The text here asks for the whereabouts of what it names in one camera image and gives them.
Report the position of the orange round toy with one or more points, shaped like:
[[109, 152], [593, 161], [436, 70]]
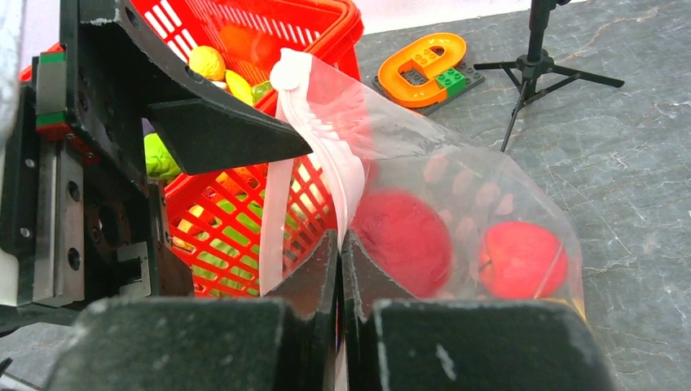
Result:
[[428, 73]]

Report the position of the yellow toy banana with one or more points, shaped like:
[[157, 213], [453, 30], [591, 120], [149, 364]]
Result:
[[239, 87]]

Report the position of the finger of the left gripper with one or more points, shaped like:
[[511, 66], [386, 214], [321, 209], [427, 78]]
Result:
[[204, 128]]

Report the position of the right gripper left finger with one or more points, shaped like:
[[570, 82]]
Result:
[[308, 341]]

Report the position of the red toy pomegranate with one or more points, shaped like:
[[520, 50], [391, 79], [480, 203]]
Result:
[[521, 260]]

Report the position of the clear zip top bag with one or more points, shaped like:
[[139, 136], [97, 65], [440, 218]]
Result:
[[361, 142]]

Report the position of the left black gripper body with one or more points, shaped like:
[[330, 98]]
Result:
[[80, 220]]

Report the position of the red toy apple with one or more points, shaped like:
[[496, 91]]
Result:
[[406, 238]]

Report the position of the black microphone tripod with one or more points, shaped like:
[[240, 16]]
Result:
[[525, 70]]

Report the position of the orange toy tangerine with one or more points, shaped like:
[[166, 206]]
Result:
[[208, 62]]

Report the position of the green toy pepper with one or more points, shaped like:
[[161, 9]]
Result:
[[160, 164]]

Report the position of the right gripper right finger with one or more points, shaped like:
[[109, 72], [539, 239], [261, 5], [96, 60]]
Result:
[[363, 283]]

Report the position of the red plastic basket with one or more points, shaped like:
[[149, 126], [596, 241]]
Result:
[[215, 218]]

